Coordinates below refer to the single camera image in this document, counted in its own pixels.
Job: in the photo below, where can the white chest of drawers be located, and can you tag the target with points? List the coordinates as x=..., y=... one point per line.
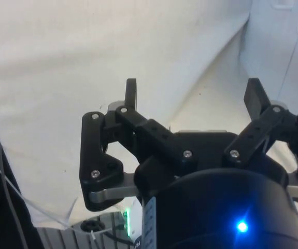
x=275, y=46

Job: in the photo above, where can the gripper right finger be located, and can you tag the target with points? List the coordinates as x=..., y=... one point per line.
x=255, y=135

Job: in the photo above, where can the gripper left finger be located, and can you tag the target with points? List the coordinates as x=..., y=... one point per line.
x=94, y=155

